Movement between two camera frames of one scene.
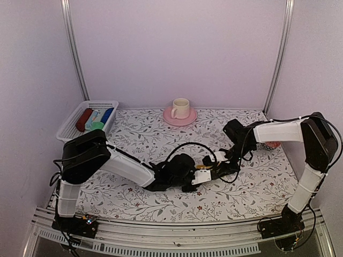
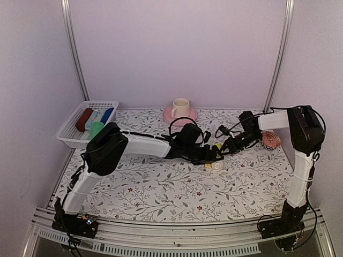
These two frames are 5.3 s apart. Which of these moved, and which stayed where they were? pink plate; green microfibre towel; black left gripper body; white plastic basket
Moved: black left gripper body
Stayed: pink plate; green microfibre towel; white plastic basket
